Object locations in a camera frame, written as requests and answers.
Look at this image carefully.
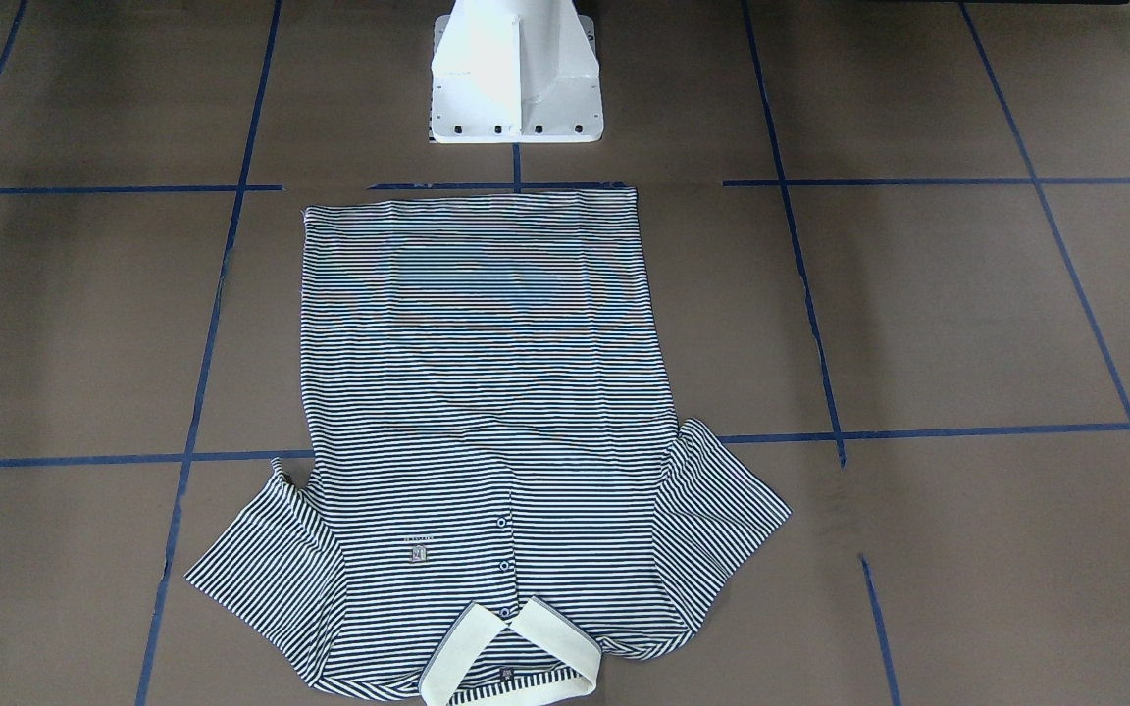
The blue white striped polo shirt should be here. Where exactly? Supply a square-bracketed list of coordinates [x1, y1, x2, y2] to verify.
[185, 188, 791, 705]

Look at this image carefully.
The brown paper table cover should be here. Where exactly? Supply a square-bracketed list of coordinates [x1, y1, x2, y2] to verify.
[0, 1, 1130, 705]

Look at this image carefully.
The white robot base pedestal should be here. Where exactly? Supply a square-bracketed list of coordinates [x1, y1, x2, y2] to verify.
[428, 1, 605, 143]

